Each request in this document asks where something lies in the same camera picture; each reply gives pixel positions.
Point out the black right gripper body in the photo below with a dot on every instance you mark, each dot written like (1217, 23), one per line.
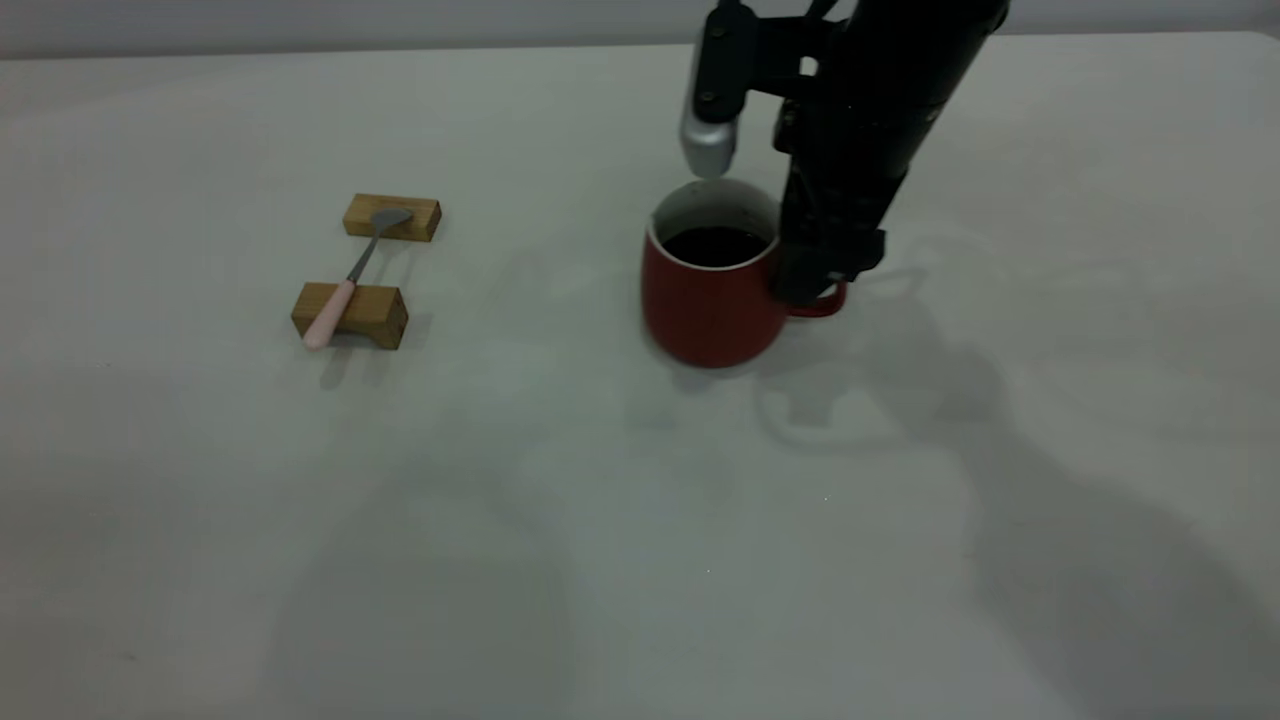
(845, 165)

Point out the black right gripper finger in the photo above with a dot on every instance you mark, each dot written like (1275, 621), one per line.
(810, 265)
(866, 252)

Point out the red ceramic cup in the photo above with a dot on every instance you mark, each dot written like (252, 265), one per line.
(705, 315)

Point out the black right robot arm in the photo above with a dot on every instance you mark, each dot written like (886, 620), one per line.
(920, 45)

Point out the dark coffee liquid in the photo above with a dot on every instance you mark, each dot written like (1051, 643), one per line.
(712, 248)

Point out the flat wooden block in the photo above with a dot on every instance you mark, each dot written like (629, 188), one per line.
(420, 222)

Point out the arched wooden block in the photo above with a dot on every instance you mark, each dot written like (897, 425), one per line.
(375, 312)

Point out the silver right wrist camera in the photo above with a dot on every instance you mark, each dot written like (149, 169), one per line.
(708, 140)

